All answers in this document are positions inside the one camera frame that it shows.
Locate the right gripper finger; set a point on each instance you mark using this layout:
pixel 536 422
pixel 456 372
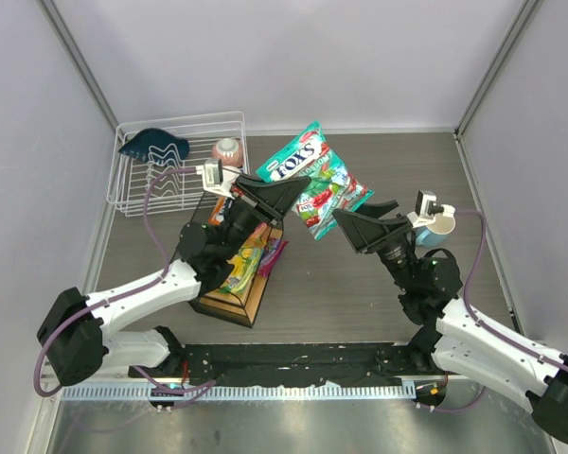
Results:
pixel 377 210
pixel 363 234

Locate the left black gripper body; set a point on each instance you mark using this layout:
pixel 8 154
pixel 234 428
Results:
pixel 255 203

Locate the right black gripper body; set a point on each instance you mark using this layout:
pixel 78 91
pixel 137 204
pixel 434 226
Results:
pixel 382 238

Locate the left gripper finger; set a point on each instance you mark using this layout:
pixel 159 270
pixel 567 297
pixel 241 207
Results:
pixel 250 186
pixel 285 204

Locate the orange Fox's fruits candy bag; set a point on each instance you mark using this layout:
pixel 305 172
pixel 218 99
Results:
pixel 217 215

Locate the purple Fox's berries candy bag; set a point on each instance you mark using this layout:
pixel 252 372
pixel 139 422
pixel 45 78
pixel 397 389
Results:
pixel 274 249

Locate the teal Fox's candy bag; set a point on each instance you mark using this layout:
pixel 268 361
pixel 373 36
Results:
pixel 332 186

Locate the green Fox's candy bag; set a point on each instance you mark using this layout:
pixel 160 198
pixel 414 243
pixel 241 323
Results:
pixel 245 262

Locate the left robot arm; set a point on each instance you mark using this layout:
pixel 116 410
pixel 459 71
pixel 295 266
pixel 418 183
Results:
pixel 82 333

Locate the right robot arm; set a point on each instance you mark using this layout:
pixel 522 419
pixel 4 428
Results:
pixel 455 336

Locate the light blue mug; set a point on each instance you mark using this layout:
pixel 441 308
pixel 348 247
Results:
pixel 433 234

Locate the pink ceramic bowl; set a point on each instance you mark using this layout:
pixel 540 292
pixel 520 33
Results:
pixel 229 151

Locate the dark blue plate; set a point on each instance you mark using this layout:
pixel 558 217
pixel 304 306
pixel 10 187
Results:
pixel 155 145

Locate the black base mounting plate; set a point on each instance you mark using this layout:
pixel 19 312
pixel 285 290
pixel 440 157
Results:
pixel 297 365

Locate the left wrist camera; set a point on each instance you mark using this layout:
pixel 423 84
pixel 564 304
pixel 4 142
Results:
pixel 216 178

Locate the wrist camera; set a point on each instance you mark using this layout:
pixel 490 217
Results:
pixel 427 209
pixel 216 178

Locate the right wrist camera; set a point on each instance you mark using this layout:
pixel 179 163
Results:
pixel 427 209

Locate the black wire wooden shelf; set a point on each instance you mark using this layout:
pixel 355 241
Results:
pixel 246 302

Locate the white wire dish rack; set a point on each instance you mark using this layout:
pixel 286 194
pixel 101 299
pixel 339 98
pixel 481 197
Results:
pixel 130 179

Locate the white slotted cable duct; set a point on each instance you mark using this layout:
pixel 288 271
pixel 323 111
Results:
pixel 140 391

